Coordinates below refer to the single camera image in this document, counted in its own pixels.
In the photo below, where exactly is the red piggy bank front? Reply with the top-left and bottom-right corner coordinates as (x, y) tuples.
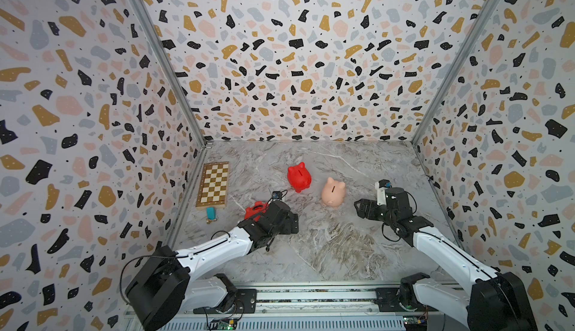
(244, 201), (268, 222)

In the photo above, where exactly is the red piggy bank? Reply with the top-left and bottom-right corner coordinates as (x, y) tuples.
(244, 201), (268, 222)
(287, 162), (311, 193)

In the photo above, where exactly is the pink piggy bank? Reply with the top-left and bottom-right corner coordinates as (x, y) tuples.
(321, 177), (346, 208)

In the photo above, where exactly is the red piggy bank back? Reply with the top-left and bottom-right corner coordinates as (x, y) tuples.
(287, 162), (311, 193)

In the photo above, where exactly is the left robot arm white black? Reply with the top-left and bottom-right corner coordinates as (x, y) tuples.
(123, 200), (299, 330)

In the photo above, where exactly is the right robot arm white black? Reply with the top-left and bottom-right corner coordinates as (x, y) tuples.
(354, 187), (538, 330)

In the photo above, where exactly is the small teal object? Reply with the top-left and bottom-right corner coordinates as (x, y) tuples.
(206, 207), (217, 224)

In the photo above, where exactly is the wooden chessboard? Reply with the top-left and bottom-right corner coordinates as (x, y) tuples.
(196, 162), (230, 209)

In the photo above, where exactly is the left circuit board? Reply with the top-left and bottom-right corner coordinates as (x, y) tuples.
(208, 318), (238, 331)

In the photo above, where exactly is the circuit board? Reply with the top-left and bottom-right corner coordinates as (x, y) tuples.
(403, 316), (428, 331)
(208, 318), (238, 331)

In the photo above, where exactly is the right circuit board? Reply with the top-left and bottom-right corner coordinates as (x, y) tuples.
(403, 316), (428, 331)

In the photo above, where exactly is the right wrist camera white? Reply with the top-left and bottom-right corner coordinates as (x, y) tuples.
(375, 179), (392, 205)

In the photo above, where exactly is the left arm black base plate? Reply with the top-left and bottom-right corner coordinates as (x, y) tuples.
(193, 288), (258, 315)

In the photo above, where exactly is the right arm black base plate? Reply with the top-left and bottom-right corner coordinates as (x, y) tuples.
(374, 287), (437, 313)

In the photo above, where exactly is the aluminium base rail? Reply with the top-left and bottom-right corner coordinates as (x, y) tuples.
(161, 282), (465, 330)

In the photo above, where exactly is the right aluminium corner post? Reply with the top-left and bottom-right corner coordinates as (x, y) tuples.
(411, 0), (500, 147)

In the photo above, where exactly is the aluminium corner post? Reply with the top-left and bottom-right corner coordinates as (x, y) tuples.
(411, 0), (500, 147)
(128, 0), (206, 151)

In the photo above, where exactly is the left aluminium corner post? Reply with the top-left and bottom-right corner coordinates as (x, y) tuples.
(128, 0), (206, 151)

